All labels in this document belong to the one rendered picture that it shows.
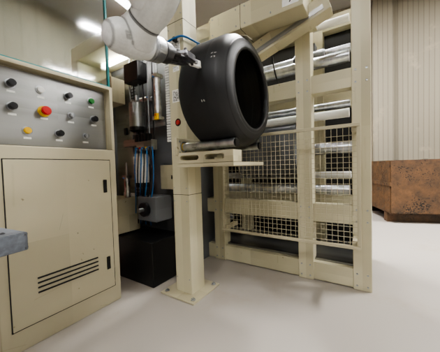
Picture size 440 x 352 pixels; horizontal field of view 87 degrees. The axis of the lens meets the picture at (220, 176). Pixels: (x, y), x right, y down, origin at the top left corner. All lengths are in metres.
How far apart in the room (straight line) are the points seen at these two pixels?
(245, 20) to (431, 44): 4.24
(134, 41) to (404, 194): 3.45
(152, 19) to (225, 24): 1.02
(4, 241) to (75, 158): 0.82
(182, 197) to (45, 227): 0.68
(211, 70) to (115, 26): 0.45
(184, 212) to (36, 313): 0.82
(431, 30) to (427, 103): 1.17
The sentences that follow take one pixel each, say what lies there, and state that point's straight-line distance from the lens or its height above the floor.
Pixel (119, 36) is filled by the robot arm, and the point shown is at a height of 1.16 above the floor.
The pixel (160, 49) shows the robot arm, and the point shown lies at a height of 1.19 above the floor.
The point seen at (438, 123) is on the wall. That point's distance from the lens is 5.28.
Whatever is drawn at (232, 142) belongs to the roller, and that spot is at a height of 0.90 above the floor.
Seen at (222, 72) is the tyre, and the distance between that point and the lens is 1.11.
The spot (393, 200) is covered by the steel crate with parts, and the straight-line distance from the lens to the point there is 3.69.
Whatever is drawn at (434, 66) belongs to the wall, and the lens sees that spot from 5.45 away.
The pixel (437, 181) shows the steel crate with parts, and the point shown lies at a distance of 3.86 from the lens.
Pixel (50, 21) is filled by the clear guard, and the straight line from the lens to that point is 1.59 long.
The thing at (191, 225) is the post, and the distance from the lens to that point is 1.45.
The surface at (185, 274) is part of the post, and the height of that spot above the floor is 0.13.
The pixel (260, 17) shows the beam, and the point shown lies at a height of 1.66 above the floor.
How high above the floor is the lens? 0.78
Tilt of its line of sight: 2 degrees down
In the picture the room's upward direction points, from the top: 2 degrees counter-clockwise
